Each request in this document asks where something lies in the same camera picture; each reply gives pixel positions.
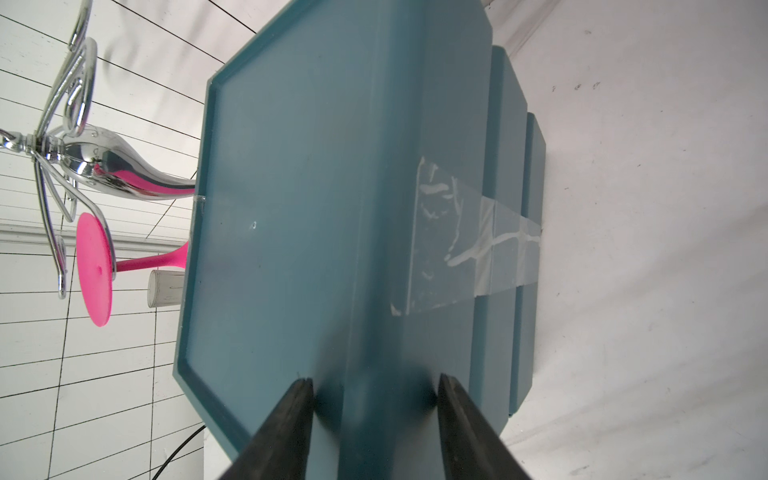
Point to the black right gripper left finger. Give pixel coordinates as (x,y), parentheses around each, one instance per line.
(280,448)

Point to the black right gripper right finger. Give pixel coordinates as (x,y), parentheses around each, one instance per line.
(471,449)

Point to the teal drawer cabinet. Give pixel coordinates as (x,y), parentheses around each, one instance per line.
(311,139)

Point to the clear adhesive tape strip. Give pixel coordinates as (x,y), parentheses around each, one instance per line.
(463,244)

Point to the pink silicone goblet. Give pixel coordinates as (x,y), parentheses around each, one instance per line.
(97,266)

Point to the chrome cup holder stand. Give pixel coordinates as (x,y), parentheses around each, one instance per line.
(66,151)

